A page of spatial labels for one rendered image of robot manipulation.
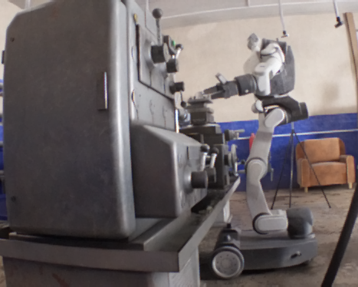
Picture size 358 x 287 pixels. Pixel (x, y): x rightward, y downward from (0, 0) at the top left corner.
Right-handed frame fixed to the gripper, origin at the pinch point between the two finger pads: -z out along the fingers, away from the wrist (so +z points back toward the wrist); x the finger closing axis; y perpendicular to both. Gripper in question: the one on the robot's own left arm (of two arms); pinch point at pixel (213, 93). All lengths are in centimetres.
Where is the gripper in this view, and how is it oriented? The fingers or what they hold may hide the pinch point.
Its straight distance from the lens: 140.4
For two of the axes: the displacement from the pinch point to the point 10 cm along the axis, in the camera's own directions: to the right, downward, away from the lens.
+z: 9.5, -2.8, 1.1
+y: -2.2, -9.0, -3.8
